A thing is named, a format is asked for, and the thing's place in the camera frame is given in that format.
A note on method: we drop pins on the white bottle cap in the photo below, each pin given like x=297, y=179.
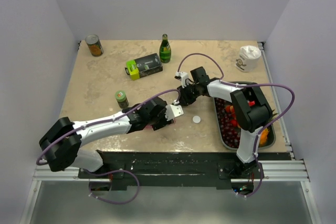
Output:
x=196, y=119

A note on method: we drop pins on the pink weekly pill organizer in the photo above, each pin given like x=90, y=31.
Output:
x=170, y=122

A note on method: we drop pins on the grey fruit tray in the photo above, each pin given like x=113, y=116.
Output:
x=271, y=139

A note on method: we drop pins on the yellow orange dragon fruit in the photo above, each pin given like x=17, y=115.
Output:
x=264, y=137

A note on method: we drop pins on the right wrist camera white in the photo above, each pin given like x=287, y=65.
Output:
x=183, y=78

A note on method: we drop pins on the red apples cluster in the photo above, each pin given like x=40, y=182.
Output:
x=230, y=112

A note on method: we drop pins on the green lid small jar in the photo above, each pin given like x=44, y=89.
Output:
x=121, y=99

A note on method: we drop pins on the tin can fruit label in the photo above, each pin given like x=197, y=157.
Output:
x=94, y=45

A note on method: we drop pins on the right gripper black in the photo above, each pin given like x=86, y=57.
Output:
x=185, y=100

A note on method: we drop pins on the green glass bottle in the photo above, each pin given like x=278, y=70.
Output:
x=165, y=49

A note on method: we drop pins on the aluminium frame rail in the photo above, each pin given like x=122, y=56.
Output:
x=274, y=171

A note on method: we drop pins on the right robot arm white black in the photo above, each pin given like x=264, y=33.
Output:
x=250, y=106

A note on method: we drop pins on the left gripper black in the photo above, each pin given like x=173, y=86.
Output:
x=163, y=123

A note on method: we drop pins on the green black product box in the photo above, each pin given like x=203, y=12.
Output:
x=144, y=66

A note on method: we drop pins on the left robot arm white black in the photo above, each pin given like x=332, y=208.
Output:
x=61, y=145

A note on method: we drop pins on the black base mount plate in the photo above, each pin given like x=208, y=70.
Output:
x=162, y=169

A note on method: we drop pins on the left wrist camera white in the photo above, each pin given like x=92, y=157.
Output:
x=173, y=111

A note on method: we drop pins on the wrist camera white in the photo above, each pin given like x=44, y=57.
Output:
x=183, y=78
x=173, y=111

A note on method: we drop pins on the white paper bag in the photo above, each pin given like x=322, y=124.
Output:
x=247, y=58

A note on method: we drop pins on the red grape bunch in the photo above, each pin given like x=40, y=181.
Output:
x=230, y=135

